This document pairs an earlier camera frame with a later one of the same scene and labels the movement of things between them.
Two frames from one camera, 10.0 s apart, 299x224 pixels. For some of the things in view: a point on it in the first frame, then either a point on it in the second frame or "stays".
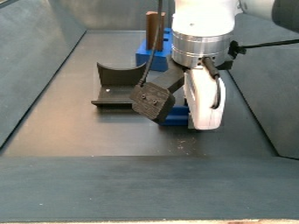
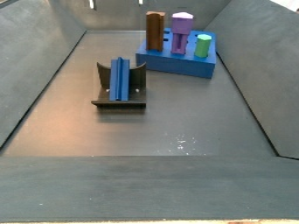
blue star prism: x=178 y=116 → x=120 y=80
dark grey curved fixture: x=120 y=82 stays
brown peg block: x=154 y=30 stays
